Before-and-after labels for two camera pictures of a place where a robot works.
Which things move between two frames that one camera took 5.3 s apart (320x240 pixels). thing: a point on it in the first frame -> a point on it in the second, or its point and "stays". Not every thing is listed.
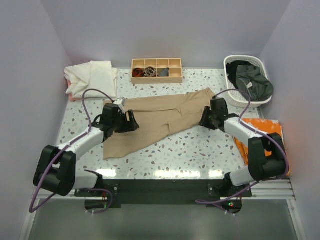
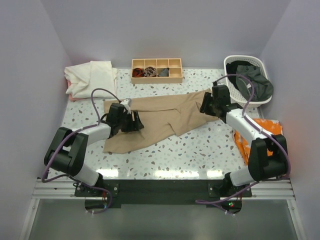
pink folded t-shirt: (71, 97) stays
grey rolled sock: (165, 72) stays
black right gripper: (210, 119) -> (208, 104)
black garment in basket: (231, 68) stays
